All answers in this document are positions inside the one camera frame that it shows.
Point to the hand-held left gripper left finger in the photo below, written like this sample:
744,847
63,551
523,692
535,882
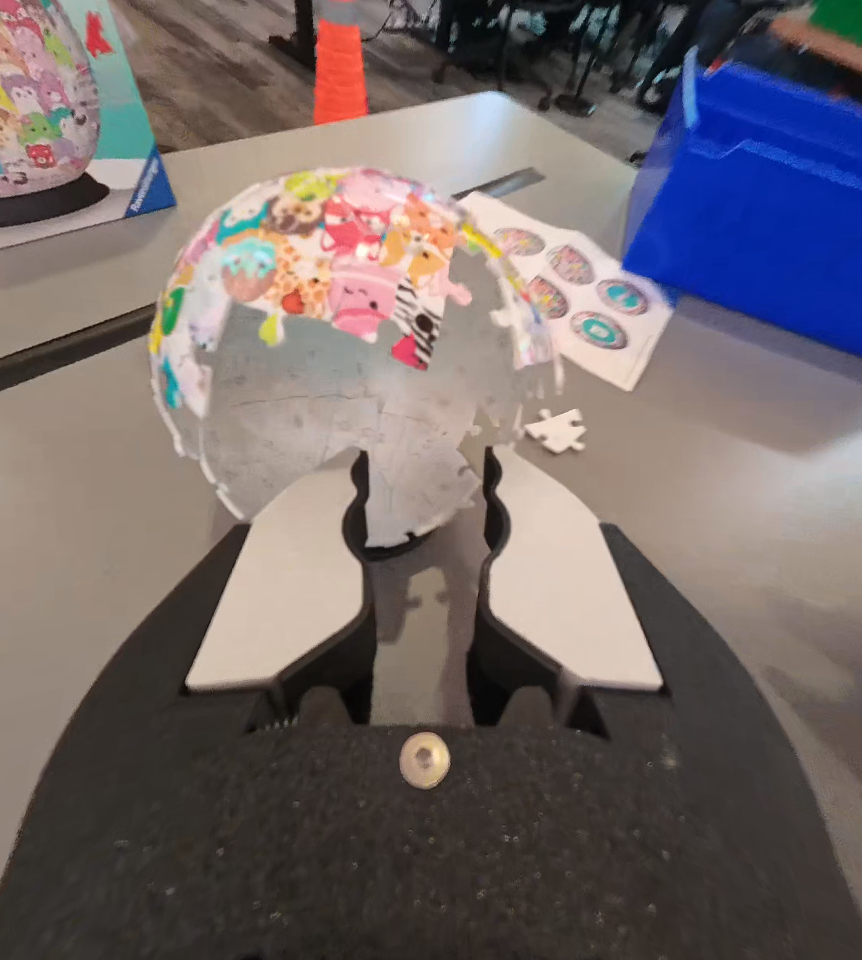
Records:
281,600

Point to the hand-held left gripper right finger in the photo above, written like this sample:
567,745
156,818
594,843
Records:
566,600

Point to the black ball stand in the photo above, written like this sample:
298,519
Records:
394,548

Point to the white puzzle piece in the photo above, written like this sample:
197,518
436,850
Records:
555,432

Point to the colourful puzzle ball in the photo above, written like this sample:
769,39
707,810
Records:
326,375

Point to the puzzle instruction leaflet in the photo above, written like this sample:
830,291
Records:
596,300

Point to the teal puzzle box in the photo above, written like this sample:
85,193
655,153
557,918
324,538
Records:
41,135

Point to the blue plastic bin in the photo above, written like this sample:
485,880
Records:
791,210

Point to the orange plastic object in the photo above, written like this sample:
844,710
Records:
341,83

